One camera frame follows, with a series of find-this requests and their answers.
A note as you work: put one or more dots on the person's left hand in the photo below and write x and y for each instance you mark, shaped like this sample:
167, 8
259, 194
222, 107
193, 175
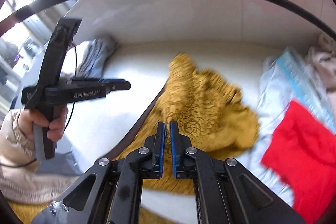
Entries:
59, 124

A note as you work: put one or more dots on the yellow patterned pants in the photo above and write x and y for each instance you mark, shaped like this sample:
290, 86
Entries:
204, 98

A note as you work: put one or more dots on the red garment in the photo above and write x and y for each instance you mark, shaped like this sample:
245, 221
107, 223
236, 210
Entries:
302, 145

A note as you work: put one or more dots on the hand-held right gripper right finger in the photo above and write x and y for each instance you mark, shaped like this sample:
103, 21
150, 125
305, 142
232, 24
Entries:
173, 145

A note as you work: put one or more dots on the light blue striped garment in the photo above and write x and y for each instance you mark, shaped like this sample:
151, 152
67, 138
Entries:
278, 87

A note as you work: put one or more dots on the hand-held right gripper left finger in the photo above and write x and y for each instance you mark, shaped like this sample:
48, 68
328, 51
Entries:
160, 145

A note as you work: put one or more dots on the beige cloth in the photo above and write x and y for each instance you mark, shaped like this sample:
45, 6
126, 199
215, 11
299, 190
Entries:
321, 66

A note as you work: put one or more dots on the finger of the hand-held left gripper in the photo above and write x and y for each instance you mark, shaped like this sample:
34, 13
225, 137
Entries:
119, 86
105, 80

